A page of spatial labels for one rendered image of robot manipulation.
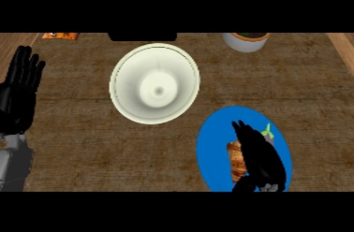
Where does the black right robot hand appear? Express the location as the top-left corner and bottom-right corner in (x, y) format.
(229, 119), (287, 193)

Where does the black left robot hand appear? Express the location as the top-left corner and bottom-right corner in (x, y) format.
(0, 45), (47, 136)

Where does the golden brown croissant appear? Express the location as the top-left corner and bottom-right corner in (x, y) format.
(224, 139), (250, 184)

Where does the blue plate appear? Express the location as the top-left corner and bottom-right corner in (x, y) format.
(195, 105), (293, 193)

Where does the cream white bowl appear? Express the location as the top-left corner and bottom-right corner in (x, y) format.
(107, 42), (201, 125)

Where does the purple eggplant with green stem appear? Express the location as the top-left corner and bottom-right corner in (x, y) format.
(260, 123), (276, 146)

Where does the brown woven placemat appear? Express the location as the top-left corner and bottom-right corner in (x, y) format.
(20, 32), (354, 193)

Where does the orange snack packet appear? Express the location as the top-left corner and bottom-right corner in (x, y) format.
(39, 32), (81, 41)

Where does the black appliance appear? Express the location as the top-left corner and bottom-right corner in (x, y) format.
(106, 32), (177, 42)

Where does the white pot with plant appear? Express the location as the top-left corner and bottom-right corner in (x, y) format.
(220, 32), (270, 53)

